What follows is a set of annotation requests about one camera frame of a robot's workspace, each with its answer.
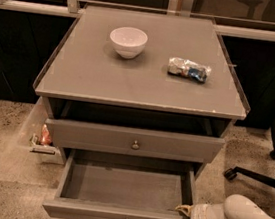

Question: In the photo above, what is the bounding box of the crumpled snack bag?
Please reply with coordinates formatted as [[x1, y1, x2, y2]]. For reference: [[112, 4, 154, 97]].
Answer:
[[167, 57, 211, 84]]

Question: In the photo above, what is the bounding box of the clear plastic side bin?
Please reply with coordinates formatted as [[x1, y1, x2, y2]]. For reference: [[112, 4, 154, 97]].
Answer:
[[18, 98, 63, 165]]

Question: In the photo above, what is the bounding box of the grey drawer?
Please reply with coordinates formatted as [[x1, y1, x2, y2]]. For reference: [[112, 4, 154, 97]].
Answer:
[[46, 119, 225, 163], [43, 150, 195, 219]]

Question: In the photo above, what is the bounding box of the grey drawer cabinet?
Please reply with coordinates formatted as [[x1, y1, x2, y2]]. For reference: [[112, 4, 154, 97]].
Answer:
[[23, 0, 262, 190]]

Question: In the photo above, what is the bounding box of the white ceramic bowl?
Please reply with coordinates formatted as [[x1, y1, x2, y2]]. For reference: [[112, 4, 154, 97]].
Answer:
[[110, 26, 148, 59]]

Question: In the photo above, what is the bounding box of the grey top drawer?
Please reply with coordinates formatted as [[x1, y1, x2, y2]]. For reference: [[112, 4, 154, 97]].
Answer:
[[46, 119, 225, 163]]

